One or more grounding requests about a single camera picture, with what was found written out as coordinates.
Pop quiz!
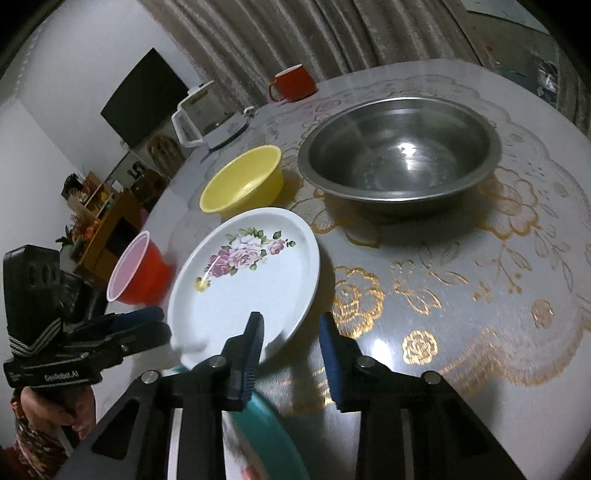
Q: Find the red plastic bowl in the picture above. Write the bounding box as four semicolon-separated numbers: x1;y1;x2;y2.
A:
106;231;173;306

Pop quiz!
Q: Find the turquoise round plate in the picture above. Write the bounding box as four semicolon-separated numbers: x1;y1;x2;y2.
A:
161;366;311;480

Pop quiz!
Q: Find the white oval floral dish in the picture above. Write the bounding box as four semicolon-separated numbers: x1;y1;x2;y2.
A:
166;207;321;369

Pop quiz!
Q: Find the yellow plastic bowl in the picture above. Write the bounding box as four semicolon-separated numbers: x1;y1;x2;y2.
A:
199;145;283;219

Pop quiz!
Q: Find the stainless steel bowl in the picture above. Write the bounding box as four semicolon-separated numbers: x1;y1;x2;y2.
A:
297;97;502;214

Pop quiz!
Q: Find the large white patterned plate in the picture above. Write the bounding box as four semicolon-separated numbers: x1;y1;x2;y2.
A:
222;412;270;480

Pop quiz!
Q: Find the person left hand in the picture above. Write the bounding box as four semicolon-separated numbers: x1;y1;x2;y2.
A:
20;387;96;440

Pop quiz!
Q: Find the wooden sideboard cabinet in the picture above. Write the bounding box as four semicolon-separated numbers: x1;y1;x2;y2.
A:
56;173;143;286

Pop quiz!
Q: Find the wooden chair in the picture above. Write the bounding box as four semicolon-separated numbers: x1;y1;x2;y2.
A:
147;134;185;178

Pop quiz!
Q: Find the lace patterned tablecloth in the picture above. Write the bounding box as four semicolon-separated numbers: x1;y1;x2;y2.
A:
169;73;590;414

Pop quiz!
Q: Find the white electric kettle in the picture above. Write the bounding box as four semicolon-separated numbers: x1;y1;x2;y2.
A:
171;81;256;151

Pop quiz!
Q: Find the red mug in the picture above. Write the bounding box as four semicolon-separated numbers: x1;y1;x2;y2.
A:
269;64;318;102

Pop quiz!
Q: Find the beige curtain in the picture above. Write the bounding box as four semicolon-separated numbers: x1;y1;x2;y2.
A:
141;0;494;108

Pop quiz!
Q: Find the black wall television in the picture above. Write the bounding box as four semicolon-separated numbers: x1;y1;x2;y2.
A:
100;48;188;148

